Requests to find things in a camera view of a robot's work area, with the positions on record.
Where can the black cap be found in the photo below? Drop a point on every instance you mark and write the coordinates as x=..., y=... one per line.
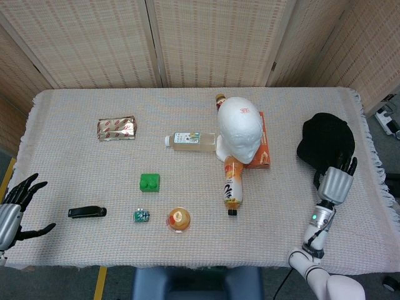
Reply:
x=325, y=137

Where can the clear tea bottle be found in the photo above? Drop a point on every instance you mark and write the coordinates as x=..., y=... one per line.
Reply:
x=193, y=143

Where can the woven bamboo folding screen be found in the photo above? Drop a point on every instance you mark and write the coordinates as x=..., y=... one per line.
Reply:
x=203, y=40

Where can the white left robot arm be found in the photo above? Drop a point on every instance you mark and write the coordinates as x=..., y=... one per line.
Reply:
x=2, y=257

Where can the black caster wheel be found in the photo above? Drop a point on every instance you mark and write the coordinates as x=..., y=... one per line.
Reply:
x=392, y=283

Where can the orange fruit jelly cup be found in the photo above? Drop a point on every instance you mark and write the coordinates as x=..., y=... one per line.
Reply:
x=178, y=218

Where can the black stapler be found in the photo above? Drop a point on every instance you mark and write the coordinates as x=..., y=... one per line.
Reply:
x=86, y=212

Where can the orange cardboard box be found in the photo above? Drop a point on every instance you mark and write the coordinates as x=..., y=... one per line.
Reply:
x=265, y=150

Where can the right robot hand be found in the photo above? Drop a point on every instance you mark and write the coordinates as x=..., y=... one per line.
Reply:
x=336, y=186

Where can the beige waffle weave tablecloth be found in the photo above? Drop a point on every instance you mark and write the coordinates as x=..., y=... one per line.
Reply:
x=200, y=247

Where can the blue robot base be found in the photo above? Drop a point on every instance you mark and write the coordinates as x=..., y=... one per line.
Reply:
x=197, y=284

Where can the green plastic building block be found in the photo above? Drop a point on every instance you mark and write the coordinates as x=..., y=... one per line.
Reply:
x=150, y=182

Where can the orange juice bottle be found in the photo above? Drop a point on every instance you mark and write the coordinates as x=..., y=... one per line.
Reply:
x=232, y=187

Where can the white power strip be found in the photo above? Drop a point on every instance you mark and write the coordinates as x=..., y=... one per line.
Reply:
x=389, y=120

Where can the gold foil snack packet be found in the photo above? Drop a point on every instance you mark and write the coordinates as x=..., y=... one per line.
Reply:
x=116, y=128

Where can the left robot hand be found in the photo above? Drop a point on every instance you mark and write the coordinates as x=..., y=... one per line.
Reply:
x=12, y=206

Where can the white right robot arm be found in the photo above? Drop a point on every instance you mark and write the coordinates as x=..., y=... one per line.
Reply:
x=315, y=250

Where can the white foam mannequin head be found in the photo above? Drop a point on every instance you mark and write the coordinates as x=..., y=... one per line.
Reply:
x=239, y=125

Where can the small green snack packet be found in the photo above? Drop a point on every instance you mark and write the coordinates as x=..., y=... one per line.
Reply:
x=141, y=216

